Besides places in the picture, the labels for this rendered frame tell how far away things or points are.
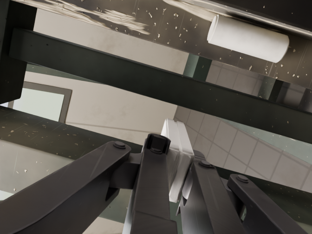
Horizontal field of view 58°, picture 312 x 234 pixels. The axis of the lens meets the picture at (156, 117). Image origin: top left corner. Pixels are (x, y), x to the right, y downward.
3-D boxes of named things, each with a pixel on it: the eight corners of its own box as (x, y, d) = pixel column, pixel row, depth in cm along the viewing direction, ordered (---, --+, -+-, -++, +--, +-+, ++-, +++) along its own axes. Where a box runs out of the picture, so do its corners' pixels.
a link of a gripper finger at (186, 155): (181, 150, 15) (195, 153, 15) (175, 120, 21) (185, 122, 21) (165, 200, 15) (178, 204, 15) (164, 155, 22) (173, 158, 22)
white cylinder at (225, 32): (204, 42, 32) (271, 62, 32) (209, 41, 29) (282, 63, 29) (213, 16, 31) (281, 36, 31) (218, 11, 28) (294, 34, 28)
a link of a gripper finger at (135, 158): (155, 201, 13) (94, 184, 13) (157, 162, 18) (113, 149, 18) (164, 172, 13) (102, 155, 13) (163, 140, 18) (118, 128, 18)
